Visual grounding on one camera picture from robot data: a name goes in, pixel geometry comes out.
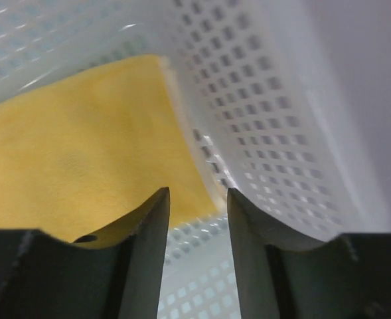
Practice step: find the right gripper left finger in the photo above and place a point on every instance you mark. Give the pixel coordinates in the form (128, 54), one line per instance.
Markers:
(114, 272)

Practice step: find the yellow chick face towel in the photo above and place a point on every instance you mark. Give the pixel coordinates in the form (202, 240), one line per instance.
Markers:
(80, 153)

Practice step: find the white perforated plastic basket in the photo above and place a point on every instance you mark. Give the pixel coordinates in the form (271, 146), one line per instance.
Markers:
(247, 136)

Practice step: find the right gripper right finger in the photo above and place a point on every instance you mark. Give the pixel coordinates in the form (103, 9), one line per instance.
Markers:
(281, 273)

